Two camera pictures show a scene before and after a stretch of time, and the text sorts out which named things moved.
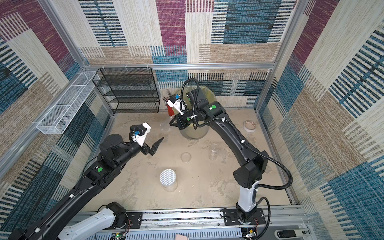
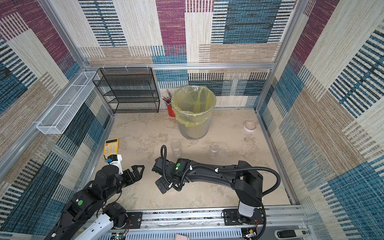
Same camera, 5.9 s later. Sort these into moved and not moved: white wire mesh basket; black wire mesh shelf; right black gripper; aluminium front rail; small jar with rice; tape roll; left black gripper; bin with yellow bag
Moved: left black gripper; right black gripper
Not moved: black wire mesh shelf; tape roll; bin with yellow bag; small jar with rice; white wire mesh basket; aluminium front rail
